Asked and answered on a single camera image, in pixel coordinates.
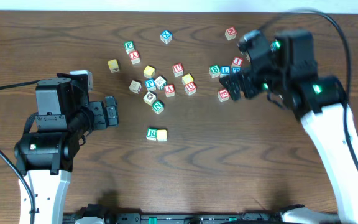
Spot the green R block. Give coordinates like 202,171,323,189
146,128,157,141

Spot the yellow O block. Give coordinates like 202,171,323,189
157,129,167,142

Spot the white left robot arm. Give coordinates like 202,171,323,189
14,70,119,223

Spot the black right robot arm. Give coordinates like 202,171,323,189
220,29,358,223

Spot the blue T block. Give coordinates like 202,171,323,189
232,67,241,73

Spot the red I block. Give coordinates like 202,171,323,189
231,57,244,67

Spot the blue L block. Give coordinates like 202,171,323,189
220,66,231,78

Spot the red Q block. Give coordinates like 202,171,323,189
217,88,230,102

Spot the plain number 6 block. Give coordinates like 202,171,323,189
129,80,142,94

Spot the green B block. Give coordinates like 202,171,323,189
209,65,221,78

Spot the soccer ball block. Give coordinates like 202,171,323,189
143,91,157,105

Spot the yellow block far left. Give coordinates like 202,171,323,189
108,59,120,73

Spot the green N block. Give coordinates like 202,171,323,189
152,100,165,114

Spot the blue P block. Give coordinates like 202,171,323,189
145,78,157,91

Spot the red M block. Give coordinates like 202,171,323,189
225,27,237,40

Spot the yellow block near P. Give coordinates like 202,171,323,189
144,65,155,78

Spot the plain white green-edged block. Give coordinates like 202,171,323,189
154,76,167,90

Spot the red X block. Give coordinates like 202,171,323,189
129,50,140,65

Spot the red A block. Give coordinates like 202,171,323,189
164,84,175,97

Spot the red U block lower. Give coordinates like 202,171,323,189
185,82,197,96

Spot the red u block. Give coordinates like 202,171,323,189
185,82,197,96
172,63,184,77

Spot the green F block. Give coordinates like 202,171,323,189
124,40,135,54

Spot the yellow block centre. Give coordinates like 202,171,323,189
181,73,194,85

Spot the red U block upper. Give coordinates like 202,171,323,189
172,63,184,77

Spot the blue X block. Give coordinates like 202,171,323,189
160,30,172,44

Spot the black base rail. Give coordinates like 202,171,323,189
62,204,304,224

